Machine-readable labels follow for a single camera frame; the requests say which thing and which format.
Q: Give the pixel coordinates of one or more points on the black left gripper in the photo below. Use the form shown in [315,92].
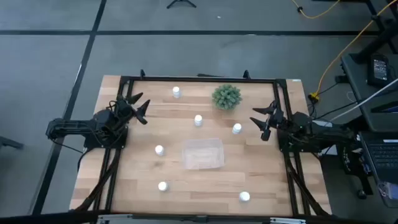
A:
[124,110]

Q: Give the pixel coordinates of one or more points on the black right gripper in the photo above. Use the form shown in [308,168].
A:
[277,119]

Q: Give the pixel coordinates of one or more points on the white pill bottle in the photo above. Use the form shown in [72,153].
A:
[198,120]
[237,128]
[244,196]
[176,91]
[163,186]
[159,150]

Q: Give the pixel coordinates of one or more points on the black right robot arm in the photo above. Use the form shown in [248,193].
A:
[314,132]

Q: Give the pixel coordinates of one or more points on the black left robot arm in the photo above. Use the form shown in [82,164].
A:
[71,126]

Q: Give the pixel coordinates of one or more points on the clear plastic basket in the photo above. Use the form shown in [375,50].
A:
[203,154]

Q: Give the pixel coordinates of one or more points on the green artificial plant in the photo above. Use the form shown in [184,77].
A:
[227,97]

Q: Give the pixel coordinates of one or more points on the dark grey cart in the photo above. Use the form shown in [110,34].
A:
[357,93]

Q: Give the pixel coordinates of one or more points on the black tripod base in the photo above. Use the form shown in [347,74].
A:
[181,2]

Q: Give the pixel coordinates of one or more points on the black laptop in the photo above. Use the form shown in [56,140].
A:
[384,155]

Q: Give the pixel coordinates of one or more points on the black equipment stand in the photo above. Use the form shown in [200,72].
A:
[373,46]

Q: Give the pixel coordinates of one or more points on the black stand foot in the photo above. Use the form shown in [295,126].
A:
[9,143]

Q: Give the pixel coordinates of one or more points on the black rig crossbeam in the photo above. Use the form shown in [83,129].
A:
[46,217]

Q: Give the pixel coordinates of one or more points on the clear plastic packet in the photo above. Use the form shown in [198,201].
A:
[388,193]

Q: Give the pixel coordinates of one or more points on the black table frame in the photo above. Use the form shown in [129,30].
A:
[202,79]

